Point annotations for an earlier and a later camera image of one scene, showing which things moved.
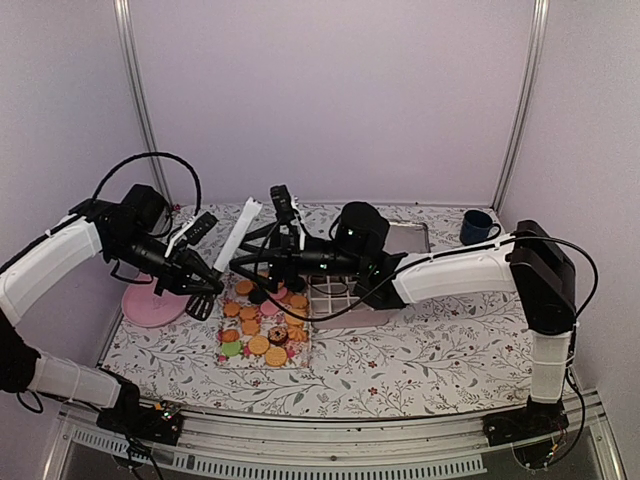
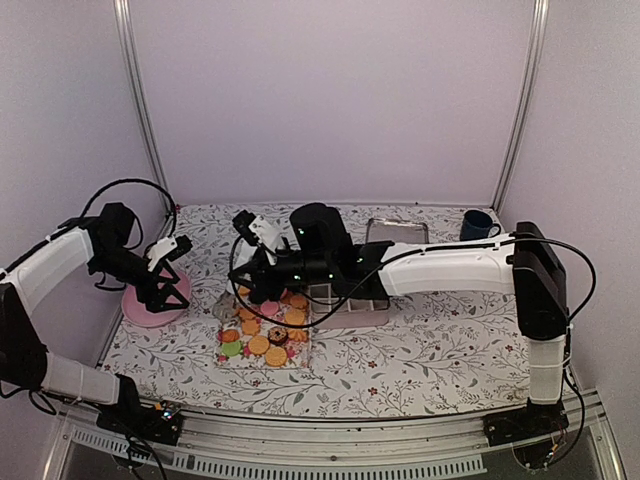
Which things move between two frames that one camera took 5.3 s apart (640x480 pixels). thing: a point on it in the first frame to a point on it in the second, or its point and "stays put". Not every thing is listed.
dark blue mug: (475, 227) stays put
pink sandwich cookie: (268, 308) stays put
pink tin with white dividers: (329, 294) stays put
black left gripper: (177, 269) to (154, 301)
